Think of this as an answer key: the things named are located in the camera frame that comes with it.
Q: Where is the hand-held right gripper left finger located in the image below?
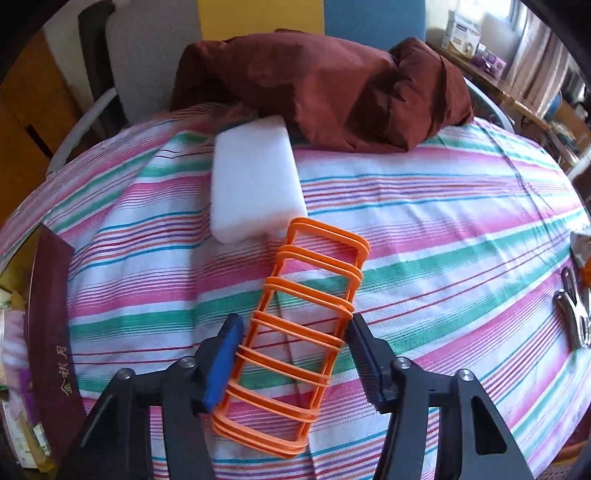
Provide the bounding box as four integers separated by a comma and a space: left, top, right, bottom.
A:
68, 314, 245, 480

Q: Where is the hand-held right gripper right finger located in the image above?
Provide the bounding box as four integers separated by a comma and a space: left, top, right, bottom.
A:
346, 314, 528, 480

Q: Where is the orange plastic rack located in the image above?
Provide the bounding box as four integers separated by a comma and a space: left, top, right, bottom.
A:
211, 217, 371, 459

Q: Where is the gold-lined gift box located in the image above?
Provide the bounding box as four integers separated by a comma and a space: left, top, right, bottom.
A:
0, 224, 88, 472

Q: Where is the pink knitted cloth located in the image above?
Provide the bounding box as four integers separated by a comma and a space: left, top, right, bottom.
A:
0, 309, 29, 393

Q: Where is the striped tablecloth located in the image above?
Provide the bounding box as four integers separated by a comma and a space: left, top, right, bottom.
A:
0, 104, 591, 480

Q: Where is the white foam block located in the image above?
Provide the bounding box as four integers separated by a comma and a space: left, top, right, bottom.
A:
210, 115, 308, 244

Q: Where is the white printed tissue box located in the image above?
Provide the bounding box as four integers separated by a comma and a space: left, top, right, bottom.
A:
0, 397, 49, 468

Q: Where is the metal spring clip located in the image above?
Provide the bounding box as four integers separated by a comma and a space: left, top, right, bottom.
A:
554, 267, 591, 349

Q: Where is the silver foil wrapper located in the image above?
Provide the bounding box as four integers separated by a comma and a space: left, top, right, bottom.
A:
570, 226, 591, 268

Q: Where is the dark red cloth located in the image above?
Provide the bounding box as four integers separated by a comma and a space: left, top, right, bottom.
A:
170, 28, 475, 153

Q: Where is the wooden desk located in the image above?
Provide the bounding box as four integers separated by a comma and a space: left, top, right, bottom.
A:
427, 46, 591, 168

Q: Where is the wooden wardrobe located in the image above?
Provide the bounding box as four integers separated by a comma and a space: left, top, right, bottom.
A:
0, 32, 84, 222

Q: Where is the grey yellow blue chair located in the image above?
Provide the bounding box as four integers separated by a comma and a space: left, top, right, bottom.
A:
46, 0, 515, 176

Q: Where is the small purple box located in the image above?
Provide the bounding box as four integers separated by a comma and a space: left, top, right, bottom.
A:
475, 44, 509, 77

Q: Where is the small white box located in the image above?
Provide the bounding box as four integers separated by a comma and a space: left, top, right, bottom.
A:
441, 9, 484, 58

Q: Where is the pink patterned curtain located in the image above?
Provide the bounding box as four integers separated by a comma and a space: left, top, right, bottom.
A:
508, 14, 570, 108

